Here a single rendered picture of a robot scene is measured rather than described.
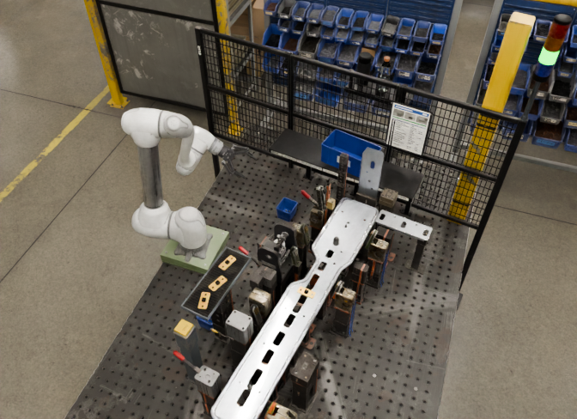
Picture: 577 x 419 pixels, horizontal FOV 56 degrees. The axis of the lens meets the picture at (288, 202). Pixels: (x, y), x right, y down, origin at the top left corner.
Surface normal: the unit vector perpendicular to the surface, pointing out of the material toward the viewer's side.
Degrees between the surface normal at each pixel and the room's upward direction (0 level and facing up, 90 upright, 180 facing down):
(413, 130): 90
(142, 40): 89
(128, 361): 0
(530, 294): 0
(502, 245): 0
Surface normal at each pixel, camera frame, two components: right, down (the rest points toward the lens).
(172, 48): -0.33, 0.69
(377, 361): 0.00, -0.68
